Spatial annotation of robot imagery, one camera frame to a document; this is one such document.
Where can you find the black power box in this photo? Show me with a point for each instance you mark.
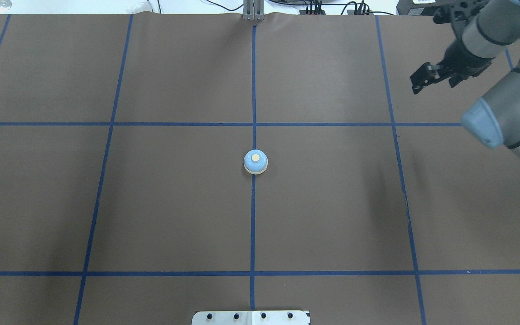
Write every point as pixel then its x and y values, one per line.
pixel 417 7

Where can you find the aluminium frame post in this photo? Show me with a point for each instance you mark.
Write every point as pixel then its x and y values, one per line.
pixel 253 10

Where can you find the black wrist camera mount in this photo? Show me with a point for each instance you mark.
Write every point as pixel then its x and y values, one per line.
pixel 458 13

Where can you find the brown paper table mat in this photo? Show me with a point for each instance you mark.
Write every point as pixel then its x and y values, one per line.
pixel 124 200

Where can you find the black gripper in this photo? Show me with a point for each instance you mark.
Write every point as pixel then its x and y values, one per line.
pixel 464 58

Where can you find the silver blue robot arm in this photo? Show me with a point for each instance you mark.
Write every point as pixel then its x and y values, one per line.
pixel 483 30

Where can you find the blue service bell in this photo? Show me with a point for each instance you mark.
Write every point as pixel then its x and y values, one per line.
pixel 255 162

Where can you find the white camera mast with base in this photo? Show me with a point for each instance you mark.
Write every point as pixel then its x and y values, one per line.
pixel 269 317

